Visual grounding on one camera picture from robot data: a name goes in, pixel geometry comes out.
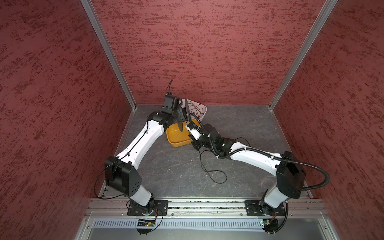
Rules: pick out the yellow plastic tray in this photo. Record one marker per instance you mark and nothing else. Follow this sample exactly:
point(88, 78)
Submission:
point(177, 138)

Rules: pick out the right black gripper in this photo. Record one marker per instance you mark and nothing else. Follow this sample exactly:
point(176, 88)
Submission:
point(197, 145)

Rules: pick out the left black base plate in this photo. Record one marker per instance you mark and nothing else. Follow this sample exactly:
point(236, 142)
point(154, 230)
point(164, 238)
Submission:
point(155, 207)

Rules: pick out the left aluminium corner post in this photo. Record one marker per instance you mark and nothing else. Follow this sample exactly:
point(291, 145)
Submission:
point(97, 26)

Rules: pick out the aluminium corner post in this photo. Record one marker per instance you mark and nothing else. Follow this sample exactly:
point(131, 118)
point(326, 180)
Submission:
point(97, 26)
point(317, 26)

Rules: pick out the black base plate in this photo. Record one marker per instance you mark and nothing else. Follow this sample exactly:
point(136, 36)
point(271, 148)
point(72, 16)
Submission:
point(255, 208)
point(155, 207)

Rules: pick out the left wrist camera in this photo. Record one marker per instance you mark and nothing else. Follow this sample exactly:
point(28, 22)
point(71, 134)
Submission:
point(171, 104)

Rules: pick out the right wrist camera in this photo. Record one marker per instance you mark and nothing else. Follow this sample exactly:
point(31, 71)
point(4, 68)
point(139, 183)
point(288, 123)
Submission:
point(194, 134)

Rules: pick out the right aluminium corner post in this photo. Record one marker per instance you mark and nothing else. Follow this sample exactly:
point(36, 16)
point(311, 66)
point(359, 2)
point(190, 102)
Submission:
point(317, 26)

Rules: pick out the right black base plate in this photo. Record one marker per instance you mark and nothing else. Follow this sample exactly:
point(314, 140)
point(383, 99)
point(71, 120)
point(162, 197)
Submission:
point(255, 208)

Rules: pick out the dark grey cable spool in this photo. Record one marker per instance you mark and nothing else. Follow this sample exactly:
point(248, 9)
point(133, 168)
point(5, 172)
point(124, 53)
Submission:
point(180, 125)

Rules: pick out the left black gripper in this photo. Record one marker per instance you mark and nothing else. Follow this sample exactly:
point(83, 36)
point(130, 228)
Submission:
point(180, 113)

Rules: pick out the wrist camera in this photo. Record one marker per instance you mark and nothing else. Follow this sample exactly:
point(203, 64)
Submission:
point(194, 134)
point(171, 104)

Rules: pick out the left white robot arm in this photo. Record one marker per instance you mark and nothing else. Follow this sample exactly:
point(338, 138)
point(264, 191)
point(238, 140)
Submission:
point(121, 172)

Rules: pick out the aluminium mounting rail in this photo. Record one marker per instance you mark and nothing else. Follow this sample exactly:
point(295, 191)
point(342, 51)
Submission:
point(207, 208)

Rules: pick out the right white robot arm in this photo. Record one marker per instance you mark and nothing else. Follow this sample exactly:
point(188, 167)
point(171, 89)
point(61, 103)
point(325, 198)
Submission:
point(289, 174)

